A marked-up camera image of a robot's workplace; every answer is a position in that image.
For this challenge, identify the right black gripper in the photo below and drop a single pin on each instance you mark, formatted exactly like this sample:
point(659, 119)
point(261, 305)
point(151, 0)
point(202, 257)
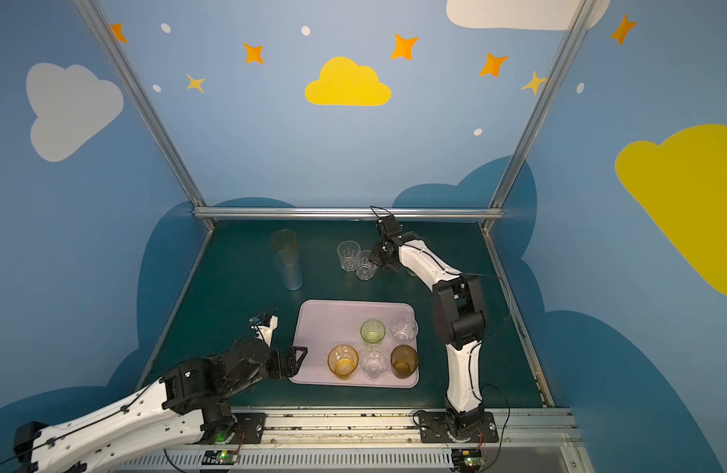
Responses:
point(384, 251)

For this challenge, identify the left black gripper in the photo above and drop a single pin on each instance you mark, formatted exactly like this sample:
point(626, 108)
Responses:
point(283, 363)

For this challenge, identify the left controller board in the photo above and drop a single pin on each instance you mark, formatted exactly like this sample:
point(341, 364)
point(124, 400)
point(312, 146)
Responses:
point(223, 458)

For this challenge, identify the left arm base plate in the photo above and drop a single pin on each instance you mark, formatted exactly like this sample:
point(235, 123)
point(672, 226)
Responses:
point(247, 429)

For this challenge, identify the lilac plastic tray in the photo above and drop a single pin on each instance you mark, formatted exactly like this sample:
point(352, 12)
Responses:
point(323, 325)

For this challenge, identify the right aluminium frame post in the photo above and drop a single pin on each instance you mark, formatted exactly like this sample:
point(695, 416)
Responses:
point(586, 15)

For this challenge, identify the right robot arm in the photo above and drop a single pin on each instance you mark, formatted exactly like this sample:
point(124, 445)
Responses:
point(459, 316)

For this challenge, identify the controller board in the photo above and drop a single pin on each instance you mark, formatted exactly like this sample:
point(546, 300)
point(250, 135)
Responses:
point(223, 458)
point(466, 460)

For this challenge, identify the short orange glass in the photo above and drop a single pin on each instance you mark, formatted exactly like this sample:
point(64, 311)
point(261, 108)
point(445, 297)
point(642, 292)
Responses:
point(342, 361)

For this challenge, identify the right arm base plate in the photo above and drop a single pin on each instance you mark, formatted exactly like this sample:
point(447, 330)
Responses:
point(433, 428)

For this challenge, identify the back horizontal aluminium frame bar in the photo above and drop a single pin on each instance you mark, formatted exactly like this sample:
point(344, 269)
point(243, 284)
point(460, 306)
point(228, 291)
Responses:
point(344, 214)

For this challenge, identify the small green glass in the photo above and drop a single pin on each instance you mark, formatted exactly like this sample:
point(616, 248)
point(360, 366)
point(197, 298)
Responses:
point(373, 331)

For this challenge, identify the right controller board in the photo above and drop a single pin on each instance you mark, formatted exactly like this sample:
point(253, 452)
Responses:
point(466, 460)

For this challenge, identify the dark amber dimpled glass front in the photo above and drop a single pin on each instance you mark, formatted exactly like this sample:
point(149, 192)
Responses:
point(404, 361)

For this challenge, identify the aluminium mounting rail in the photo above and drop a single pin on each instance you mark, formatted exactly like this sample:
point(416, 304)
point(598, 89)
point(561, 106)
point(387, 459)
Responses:
point(381, 440)

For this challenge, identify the tall blue frosted glass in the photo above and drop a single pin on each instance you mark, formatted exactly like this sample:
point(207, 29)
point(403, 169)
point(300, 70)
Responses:
point(287, 263)

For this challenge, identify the tall amber glass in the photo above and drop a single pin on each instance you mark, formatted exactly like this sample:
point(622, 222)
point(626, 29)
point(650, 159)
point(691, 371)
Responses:
point(285, 239)

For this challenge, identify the clear faceted glass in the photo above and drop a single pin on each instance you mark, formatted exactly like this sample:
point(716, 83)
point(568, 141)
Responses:
point(404, 328)
point(374, 362)

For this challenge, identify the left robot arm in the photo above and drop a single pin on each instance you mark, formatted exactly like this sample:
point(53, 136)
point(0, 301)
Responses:
point(188, 404)

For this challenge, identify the left aluminium frame post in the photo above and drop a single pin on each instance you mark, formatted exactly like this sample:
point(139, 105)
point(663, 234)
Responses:
point(95, 19)

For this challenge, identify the aluminium frame post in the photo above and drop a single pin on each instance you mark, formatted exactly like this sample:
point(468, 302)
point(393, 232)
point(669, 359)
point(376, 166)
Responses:
point(586, 15)
point(95, 19)

